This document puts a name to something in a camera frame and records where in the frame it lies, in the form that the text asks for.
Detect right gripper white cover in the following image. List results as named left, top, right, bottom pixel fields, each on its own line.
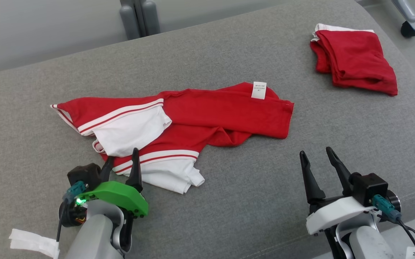
left=300, top=146, right=377, bottom=236

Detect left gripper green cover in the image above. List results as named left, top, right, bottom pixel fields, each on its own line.
left=82, top=147, right=149, bottom=218

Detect red shirt white sleeves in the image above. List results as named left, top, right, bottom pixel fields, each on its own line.
left=50, top=82, right=295, bottom=195

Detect red basketball shorts white trim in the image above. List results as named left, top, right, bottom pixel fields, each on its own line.
left=310, top=23, right=398, bottom=97

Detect grey fabric sofa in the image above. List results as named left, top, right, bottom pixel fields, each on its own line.
left=0, top=0, right=415, bottom=259

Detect white paper tag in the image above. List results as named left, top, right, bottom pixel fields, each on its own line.
left=9, top=228, right=60, bottom=259

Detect grey leg with black caster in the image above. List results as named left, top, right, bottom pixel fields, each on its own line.
left=391, top=0, right=415, bottom=38

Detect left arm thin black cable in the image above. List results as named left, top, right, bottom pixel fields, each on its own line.
left=56, top=201, right=68, bottom=242

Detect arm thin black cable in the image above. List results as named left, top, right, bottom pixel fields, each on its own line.
left=387, top=215, right=415, bottom=259
left=56, top=201, right=68, bottom=242

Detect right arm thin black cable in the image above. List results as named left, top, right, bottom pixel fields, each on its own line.
left=387, top=215, right=415, bottom=259

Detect grey partition post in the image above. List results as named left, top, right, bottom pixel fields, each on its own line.
left=119, top=0, right=161, bottom=40

